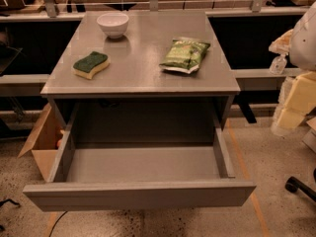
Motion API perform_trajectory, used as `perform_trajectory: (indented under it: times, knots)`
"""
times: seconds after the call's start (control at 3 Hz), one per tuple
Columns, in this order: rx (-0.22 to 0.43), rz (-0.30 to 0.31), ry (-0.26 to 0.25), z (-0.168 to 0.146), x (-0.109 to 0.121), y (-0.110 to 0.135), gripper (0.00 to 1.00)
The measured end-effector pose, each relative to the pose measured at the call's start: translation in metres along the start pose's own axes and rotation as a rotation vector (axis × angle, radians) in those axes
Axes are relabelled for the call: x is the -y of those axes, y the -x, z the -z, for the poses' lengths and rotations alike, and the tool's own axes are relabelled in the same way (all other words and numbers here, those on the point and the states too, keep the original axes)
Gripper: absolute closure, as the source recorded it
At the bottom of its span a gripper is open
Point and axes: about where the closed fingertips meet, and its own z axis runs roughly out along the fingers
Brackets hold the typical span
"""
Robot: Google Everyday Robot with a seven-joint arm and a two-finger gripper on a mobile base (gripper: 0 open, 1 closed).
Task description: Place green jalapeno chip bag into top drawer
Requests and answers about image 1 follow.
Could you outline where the clear hand sanitizer bottle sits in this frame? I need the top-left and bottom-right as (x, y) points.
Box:
(270, 54), (287, 75)

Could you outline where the green and yellow sponge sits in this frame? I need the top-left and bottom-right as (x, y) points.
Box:
(73, 51), (110, 80)

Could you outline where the grey drawer cabinet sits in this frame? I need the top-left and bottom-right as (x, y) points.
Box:
(41, 11), (239, 143)

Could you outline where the brown cardboard box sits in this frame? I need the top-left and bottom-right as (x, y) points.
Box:
(18, 104), (63, 181)

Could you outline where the black floor cable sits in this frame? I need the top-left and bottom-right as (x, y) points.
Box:
(47, 210), (69, 237)

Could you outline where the white ceramic bowl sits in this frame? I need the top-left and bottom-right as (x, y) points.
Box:
(97, 12), (129, 39)

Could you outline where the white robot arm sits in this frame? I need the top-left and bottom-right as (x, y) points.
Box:
(269, 2), (316, 136)

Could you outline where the black office chair base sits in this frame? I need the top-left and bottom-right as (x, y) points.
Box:
(285, 177), (316, 202)

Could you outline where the grey metal shelf rail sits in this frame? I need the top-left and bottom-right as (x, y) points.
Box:
(0, 74), (49, 97)

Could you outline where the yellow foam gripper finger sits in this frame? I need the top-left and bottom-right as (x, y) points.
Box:
(271, 72), (316, 136)

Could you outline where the open grey top drawer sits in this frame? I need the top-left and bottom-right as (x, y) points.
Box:
(24, 102), (255, 211)

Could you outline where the green jalapeno chip bag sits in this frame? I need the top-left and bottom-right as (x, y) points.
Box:
(160, 38), (210, 74)

